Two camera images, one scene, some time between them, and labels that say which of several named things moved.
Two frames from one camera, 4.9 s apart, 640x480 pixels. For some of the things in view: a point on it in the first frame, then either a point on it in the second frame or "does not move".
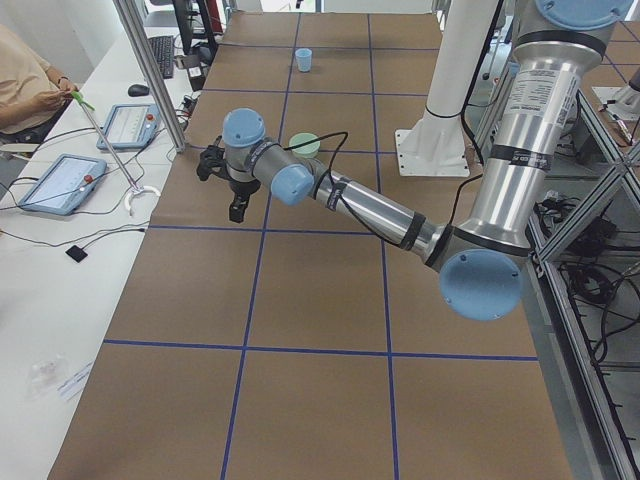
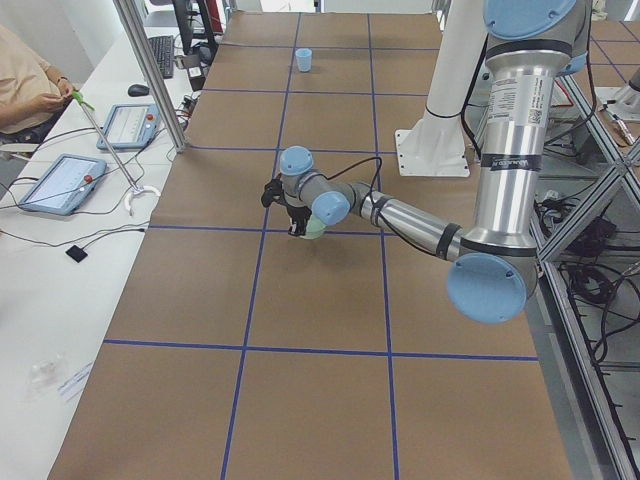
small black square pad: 76,253 does not move
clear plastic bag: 44,376 does not move
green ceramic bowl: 305,150 to 314,229
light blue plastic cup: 303,56 does not move
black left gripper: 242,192 to 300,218
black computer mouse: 138,90 does not move
